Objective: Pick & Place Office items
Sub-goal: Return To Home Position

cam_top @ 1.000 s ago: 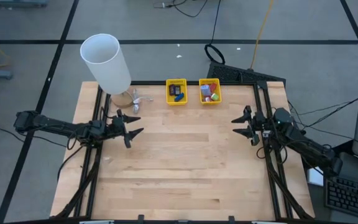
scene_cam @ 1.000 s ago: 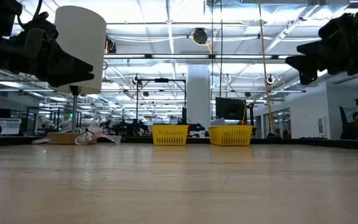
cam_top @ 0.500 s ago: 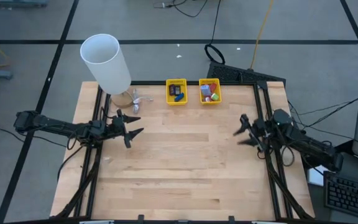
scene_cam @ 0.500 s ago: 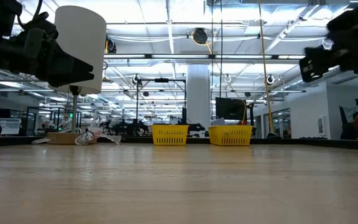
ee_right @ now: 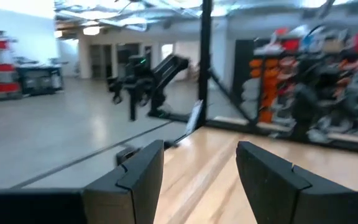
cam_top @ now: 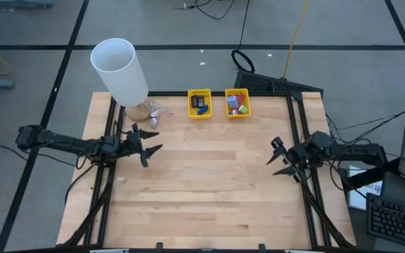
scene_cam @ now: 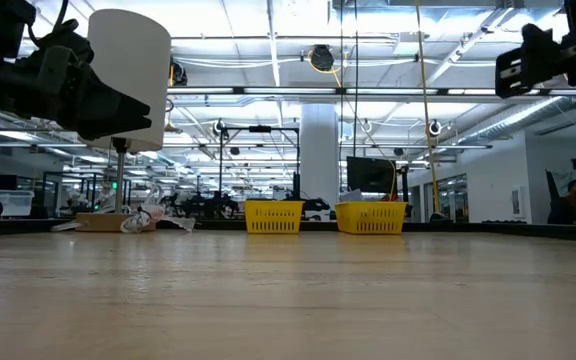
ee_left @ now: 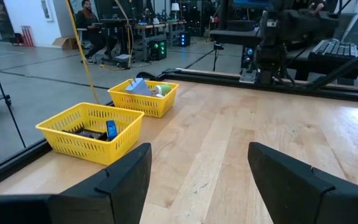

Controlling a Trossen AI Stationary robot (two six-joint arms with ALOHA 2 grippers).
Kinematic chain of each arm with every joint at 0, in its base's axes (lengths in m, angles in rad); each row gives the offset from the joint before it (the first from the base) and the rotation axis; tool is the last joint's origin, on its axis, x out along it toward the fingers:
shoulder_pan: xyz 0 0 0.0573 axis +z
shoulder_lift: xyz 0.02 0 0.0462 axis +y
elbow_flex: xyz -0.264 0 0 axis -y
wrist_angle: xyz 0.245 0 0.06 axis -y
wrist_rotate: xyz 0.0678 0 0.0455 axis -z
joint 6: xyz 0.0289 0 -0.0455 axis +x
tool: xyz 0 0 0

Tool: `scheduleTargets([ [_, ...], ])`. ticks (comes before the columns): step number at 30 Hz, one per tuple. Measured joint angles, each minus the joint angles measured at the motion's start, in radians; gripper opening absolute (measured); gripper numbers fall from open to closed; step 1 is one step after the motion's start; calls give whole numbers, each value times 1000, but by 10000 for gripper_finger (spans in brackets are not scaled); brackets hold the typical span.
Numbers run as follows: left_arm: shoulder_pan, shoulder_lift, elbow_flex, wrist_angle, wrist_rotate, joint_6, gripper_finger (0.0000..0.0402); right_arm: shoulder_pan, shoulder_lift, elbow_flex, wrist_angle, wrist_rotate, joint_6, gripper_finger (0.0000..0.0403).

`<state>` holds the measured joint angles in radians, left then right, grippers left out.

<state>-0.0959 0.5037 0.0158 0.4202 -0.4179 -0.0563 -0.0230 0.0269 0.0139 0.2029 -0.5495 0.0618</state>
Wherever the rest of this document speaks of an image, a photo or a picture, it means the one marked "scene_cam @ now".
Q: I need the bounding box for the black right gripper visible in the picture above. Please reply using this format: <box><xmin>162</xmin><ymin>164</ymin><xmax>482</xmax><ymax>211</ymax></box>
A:
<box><xmin>495</xmin><ymin>22</ymin><xmax>576</xmax><ymax>99</ymax></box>

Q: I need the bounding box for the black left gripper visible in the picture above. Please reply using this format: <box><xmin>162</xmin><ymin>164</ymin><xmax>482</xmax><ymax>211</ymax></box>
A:
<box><xmin>17</xmin><ymin>45</ymin><xmax>152</xmax><ymax>142</ymax></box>

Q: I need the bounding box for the table lamp white shade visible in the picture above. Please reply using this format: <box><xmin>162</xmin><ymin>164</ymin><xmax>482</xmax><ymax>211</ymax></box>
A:
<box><xmin>50</xmin><ymin>8</ymin><xmax>173</xmax><ymax>234</ymax></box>

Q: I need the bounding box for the clear plastic wrapper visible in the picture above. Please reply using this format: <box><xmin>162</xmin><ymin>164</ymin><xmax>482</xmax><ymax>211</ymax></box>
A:
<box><xmin>119</xmin><ymin>187</ymin><xmax>197</xmax><ymax>235</ymax></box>

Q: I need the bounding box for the clear storage bin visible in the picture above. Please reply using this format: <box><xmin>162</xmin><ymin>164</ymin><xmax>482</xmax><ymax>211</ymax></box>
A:
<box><xmin>0</xmin><ymin>188</ymin><xmax>35</xmax><ymax>217</ymax></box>

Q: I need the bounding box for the yellow plastic basket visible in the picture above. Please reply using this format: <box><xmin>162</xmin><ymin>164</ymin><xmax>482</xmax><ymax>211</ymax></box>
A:
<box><xmin>243</xmin><ymin>199</ymin><xmax>306</xmax><ymax>235</ymax></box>
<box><xmin>334</xmin><ymin>200</ymin><xmax>408</xmax><ymax>235</ymax></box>

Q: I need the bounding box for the black monitor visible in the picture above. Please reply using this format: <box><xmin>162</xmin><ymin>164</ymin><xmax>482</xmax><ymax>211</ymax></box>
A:
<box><xmin>346</xmin><ymin>155</ymin><xmax>398</xmax><ymax>195</ymax></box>

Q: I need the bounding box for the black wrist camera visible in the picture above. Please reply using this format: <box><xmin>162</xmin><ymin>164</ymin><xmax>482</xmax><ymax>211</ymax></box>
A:
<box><xmin>30</xmin><ymin>18</ymin><xmax>94</xmax><ymax>64</ymax></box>

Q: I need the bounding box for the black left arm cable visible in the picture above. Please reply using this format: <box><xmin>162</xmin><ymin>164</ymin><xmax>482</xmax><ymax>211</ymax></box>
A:
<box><xmin>26</xmin><ymin>0</ymin><xmax>72</xmax><ymax>44</ymax></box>

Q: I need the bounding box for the black station frame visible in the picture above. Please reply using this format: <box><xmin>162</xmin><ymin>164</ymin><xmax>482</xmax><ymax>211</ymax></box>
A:
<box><xmin>216</xmin><ymin>124</ymin><xmax>303</xmax><ymax>201</ymax></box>

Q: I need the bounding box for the black ceiling cable reel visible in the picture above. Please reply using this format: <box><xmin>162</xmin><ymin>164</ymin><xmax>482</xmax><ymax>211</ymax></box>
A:
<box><xmin>309</xmin><ymin>43</ymin><xmax>336</xmax><ymax>72</ymax></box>

